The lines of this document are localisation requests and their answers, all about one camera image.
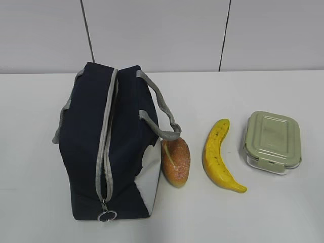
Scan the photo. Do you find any sugared bread roll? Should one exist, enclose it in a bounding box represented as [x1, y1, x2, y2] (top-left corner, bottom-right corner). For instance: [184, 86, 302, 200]
[161, 138, 191, 188]

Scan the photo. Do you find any navy insulated lunch bag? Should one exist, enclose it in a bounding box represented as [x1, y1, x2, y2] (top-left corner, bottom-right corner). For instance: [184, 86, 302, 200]
[53, 62, 181, 222]

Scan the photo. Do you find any yellow banana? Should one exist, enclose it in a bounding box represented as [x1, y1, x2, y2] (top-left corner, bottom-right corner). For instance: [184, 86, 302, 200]
[202, 119, 247, 193]

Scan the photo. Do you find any green lidded food container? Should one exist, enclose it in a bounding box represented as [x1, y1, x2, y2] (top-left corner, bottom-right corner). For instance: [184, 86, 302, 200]
[243, 111, 302, 175]

